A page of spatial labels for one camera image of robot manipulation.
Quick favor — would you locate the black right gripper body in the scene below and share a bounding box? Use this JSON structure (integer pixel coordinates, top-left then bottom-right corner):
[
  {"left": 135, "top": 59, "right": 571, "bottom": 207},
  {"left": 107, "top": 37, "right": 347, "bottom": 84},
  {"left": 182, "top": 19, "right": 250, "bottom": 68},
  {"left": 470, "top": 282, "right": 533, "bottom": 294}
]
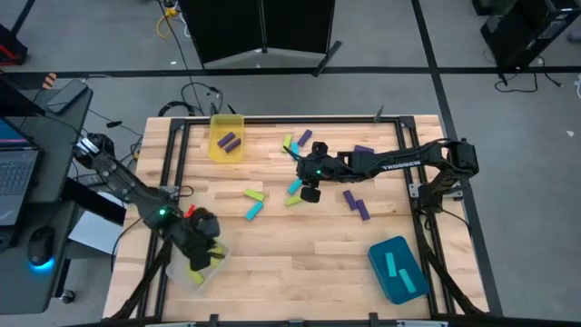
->
[{"left": 297, "top": 154, "right": 340, "bottom": 185}]

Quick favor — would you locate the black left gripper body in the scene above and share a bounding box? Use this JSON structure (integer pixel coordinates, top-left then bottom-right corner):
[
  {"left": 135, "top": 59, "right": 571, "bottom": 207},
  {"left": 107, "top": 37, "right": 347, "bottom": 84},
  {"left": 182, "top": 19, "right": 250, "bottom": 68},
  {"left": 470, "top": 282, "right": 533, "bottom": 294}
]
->
[{"left": 174, "top": 211, "right": 222, "bottom": 255}]

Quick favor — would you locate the clear plastic bin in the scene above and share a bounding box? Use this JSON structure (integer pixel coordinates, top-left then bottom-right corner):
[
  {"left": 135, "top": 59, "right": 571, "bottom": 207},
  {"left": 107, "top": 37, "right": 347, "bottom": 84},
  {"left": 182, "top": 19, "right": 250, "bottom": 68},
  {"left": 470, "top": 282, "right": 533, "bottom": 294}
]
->
[{"left": 163, "top": 240, "right": 231, "bottom": 294}]

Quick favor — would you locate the yellow translucent plastic bin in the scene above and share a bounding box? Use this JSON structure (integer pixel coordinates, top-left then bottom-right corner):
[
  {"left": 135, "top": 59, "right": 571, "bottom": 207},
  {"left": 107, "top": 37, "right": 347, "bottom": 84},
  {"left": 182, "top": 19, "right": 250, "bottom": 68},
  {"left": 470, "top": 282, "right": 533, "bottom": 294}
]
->
[{"left": 207, "top": 114, "right": 246, "bottom": 164}]

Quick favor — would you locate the white paper sheet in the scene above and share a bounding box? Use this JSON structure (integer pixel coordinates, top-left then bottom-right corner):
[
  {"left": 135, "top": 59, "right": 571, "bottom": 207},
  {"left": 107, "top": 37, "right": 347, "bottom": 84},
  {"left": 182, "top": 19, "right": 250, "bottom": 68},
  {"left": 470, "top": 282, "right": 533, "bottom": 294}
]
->
[{"left": 66, "top": 190, "right": 126, "bottom": 256}]

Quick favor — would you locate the blue plastic bin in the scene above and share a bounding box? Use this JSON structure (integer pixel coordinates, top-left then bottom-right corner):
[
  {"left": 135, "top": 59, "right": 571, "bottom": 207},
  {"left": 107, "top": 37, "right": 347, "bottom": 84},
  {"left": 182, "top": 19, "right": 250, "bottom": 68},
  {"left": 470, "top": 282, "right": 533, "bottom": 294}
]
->
[{"left": 367, "top": 234, "right": 431, "bottom": 306}]

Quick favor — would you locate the black partition panel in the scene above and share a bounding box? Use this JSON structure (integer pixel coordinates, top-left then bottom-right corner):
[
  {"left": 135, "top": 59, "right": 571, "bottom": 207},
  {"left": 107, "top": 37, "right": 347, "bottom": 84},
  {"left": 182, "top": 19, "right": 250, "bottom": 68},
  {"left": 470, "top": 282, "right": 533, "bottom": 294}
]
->
[
  {"left": 261, "top": 0, "right": 344, "bottom": 76},
  {"left": 179, "top": 0, "right": 265, "bottom": 69}
]

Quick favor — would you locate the black computer mouse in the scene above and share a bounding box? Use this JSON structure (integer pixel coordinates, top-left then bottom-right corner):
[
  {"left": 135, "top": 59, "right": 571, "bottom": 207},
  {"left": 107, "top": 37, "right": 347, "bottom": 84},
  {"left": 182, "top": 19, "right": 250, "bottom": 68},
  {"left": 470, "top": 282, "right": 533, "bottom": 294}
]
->
[{"left": 26, "top": 225, "right": 56, "bottom": 273}]

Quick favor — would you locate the black office desk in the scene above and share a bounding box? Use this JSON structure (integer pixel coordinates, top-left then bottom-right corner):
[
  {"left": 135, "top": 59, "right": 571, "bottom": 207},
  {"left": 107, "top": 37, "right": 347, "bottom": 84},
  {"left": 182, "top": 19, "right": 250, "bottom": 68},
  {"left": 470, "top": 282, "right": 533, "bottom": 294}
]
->
[{"left": 0, "top": 79, "right": 128, "bottom": 317}]

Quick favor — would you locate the grey laptop computer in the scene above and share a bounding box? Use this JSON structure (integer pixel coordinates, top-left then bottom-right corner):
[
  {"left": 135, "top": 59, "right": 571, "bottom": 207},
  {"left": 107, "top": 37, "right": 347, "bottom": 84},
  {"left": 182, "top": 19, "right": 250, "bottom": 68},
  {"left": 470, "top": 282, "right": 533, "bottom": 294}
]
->
[{"left": 0, "top": 115, "right": 44, "bottom": 228}]

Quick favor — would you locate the black equipment cabinet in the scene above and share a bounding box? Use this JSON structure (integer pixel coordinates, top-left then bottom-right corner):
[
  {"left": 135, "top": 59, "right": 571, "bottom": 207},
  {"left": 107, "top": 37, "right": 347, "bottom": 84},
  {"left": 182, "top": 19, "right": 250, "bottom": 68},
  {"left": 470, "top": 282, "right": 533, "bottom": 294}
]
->
[{"left": 479, "top": 0, "right": 581, "bottom": 74}]

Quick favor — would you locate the black and red bag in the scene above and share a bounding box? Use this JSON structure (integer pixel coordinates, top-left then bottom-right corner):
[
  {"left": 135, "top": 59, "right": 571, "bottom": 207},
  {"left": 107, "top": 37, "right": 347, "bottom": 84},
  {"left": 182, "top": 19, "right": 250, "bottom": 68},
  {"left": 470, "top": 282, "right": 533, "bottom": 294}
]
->
[{"left": 0, "top": 22, "right": 28, "bottom": 67}]

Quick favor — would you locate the black floor cable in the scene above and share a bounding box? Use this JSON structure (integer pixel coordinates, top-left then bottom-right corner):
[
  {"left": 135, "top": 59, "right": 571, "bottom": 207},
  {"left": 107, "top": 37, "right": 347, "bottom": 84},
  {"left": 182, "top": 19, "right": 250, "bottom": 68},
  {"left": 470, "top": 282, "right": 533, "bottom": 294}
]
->
[
  {"left": 156, "top": 100, "right": 196, "bottom": 118},
  {"left": 493, "top": 56, "right": 564, "bottom": 94},
  {"left": 180, "top": 81, "right": 223, "bottom": 114}
]

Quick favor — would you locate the yellow floor cable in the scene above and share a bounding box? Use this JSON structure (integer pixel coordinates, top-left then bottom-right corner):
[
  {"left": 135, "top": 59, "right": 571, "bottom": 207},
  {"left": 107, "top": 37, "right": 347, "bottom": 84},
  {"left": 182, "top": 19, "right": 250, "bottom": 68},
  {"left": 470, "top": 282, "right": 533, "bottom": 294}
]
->
[{"left": 155, "top": 5, "right": 182, "bottom": 41}]

